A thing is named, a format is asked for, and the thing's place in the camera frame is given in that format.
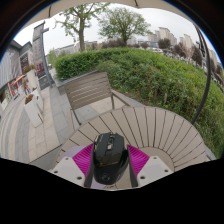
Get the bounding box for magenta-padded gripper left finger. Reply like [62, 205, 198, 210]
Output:
[49, 143, 96, 189]

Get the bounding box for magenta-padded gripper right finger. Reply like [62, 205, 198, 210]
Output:
[126, 143, 175, 189]

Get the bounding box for black computer mouse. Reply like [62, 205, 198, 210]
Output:
[92, 132, 130, 186]

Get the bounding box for lilac mouse pad with wrist rest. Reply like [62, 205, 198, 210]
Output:
[59, 144, 108, 191]

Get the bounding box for white planter box with flowers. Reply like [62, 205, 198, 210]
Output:
[23, 94, 45, 129]
[23, 64, 40, 98]

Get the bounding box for slatted beige patio chair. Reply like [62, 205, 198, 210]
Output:
[63, 70, 133, 126]

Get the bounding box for green hedge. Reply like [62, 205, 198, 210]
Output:
[53, 46, 224, 160]

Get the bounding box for dark curved parasol pole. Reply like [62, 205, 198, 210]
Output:
[190, 24, 212, 126]

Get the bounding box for tall grey sign pillar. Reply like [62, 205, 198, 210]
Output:
[31, 21, 55, 91]

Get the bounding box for sparse-leaved tree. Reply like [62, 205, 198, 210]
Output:
[54, 2, 111, 53]

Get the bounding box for distant apartment buildings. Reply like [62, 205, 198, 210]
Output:
[54, 26, 218, 65]

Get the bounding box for round bushy tree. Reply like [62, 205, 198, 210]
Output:
[97, 7, 153, 46]

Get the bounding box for beige parasol canopy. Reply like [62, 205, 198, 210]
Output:
[23, 0, 201, 22]

